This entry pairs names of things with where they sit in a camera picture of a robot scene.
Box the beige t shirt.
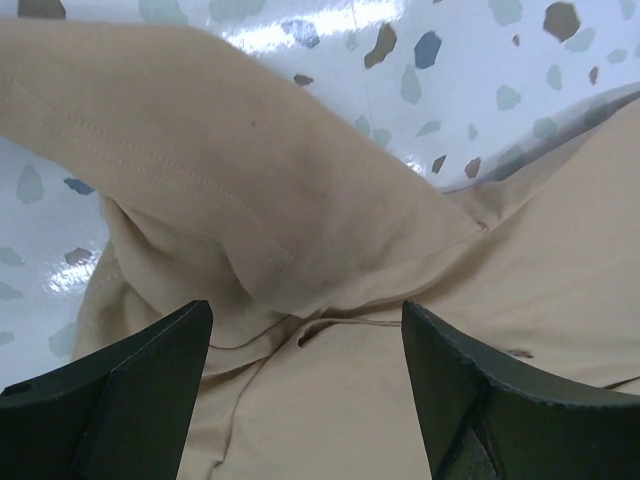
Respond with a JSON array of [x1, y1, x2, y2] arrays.
[[1, 18, 639, 479]]

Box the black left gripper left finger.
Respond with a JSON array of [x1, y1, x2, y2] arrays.
[[1, 301, 213, 480]]

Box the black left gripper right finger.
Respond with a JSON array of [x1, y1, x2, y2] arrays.
[[401, 302, 639, 480]]

